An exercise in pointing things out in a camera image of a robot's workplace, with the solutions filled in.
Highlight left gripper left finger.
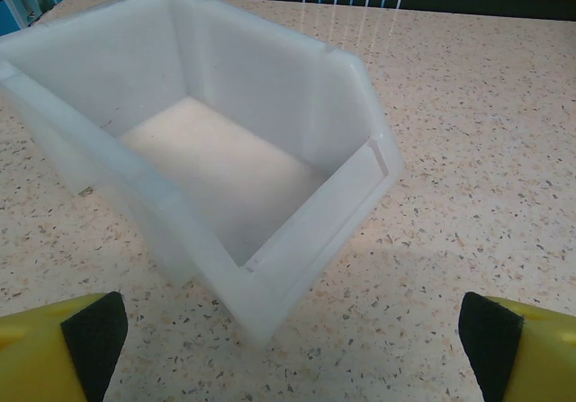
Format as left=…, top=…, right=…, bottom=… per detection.
left=0, top=290, right=131, bottom=402

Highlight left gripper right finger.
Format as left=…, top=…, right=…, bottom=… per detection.
left=457, top=290, right=576, bottom=402

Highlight white translucent plastic bin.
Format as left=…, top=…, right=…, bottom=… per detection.
left=0, top=0, right=405, bottom=347

